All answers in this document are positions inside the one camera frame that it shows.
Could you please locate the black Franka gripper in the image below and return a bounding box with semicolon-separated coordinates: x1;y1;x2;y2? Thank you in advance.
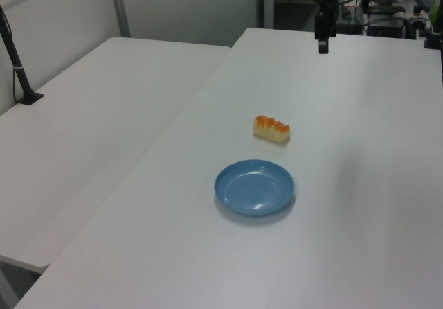
314;3;338;54

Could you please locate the toy bread with orange crust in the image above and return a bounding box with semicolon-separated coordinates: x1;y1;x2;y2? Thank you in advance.
253;114;291;144

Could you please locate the blue round plate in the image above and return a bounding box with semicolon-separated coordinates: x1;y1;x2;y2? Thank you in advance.
213;159;296;219

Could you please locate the black electronics box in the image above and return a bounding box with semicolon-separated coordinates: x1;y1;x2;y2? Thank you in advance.
365;17;406;39

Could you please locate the black table clamp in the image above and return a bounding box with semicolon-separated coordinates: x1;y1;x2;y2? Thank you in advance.
422;28;443;51

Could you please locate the green bottle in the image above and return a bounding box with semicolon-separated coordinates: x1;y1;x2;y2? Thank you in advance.
428;0;443;33

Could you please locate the grey metal shelf frame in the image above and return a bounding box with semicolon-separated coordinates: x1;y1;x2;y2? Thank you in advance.
255;0;275;30

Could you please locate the grey metal partition post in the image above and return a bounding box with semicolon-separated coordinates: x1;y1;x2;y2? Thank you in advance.
107;0;132;39

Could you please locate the black camera stand pole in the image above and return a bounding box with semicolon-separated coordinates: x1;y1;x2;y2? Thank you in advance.
0;5;45;106

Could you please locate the black cable on stand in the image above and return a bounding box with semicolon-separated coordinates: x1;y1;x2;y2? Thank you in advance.
0;7;20;103

